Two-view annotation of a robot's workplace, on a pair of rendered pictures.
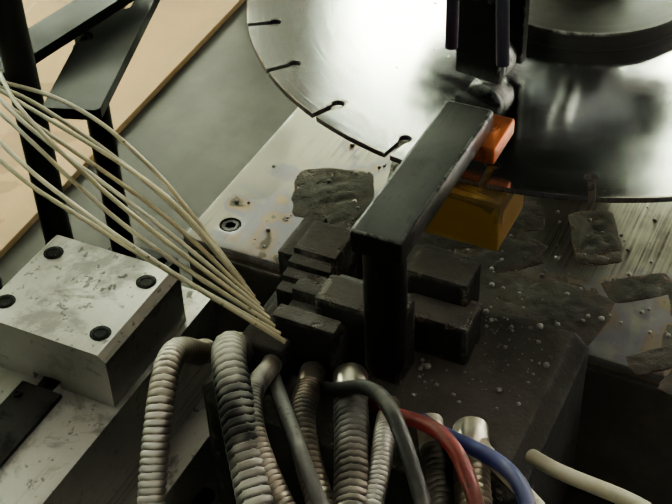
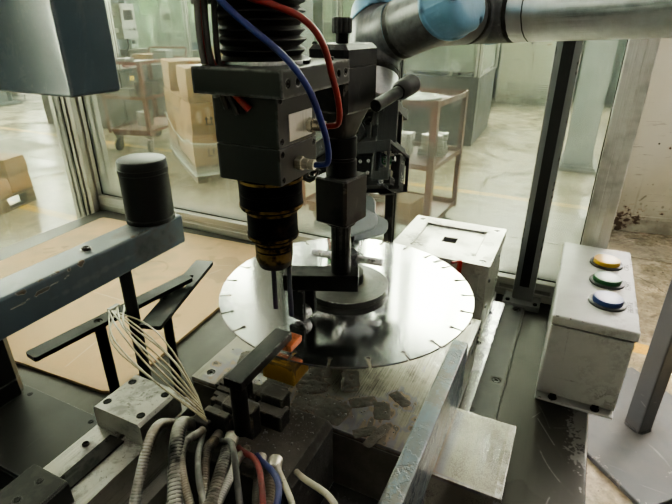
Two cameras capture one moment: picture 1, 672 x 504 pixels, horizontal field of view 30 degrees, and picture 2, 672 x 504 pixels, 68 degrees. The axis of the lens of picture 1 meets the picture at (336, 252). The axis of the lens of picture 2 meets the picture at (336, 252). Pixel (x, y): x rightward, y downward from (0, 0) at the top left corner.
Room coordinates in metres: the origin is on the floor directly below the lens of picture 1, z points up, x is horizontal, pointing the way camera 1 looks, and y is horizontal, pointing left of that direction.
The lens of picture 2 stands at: (-0.02, -0.10, 1.27)
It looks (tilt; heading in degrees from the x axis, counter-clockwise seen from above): 25 degrees down; 358
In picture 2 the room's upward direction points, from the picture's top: straight up
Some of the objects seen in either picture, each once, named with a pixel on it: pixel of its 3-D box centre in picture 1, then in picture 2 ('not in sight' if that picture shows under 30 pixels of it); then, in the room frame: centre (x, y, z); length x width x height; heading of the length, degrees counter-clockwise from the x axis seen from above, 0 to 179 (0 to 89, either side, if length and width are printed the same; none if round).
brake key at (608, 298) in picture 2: not in sight; (607, 302); (0.59, -0.51, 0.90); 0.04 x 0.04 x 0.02
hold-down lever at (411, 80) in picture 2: not in sight; (380, 90); (0.49, -0.16, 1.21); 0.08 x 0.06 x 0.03; 153
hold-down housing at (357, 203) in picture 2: not in sight; (341, 129); (0.47, -0.12, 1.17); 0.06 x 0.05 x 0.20; 144
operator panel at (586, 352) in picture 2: not in sight; (585, 319); (0.66, -0.53, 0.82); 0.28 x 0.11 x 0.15; 153
